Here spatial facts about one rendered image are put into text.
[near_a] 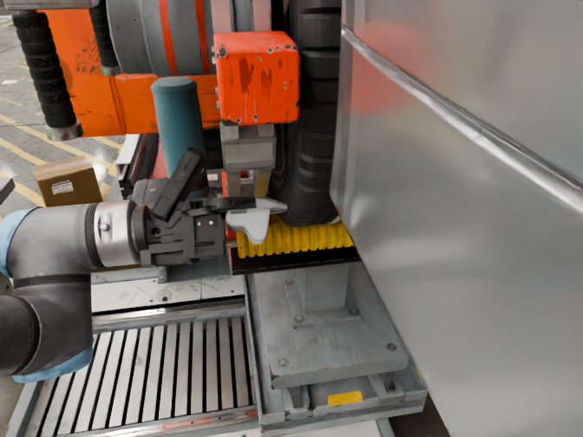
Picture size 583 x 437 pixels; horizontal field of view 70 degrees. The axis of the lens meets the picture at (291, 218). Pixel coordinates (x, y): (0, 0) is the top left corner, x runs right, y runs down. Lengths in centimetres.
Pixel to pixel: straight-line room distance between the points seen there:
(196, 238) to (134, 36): 31
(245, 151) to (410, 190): 31
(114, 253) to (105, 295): 81
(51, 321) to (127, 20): 42
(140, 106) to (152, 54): 56
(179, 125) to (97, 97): 42
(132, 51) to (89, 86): 56
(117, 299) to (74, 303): 77
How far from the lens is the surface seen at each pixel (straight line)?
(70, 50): 124
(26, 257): 62
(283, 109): 40
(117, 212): 59
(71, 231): 60
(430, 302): 23
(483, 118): 17
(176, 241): 59
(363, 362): 94
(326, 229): 76
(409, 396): 99
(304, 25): 44
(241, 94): 39
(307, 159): 48
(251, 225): 59
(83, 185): 200
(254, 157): 51
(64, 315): 59
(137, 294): 137
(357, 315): 101
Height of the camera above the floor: 95
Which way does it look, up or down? 33 degrees down
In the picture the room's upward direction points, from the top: straight up
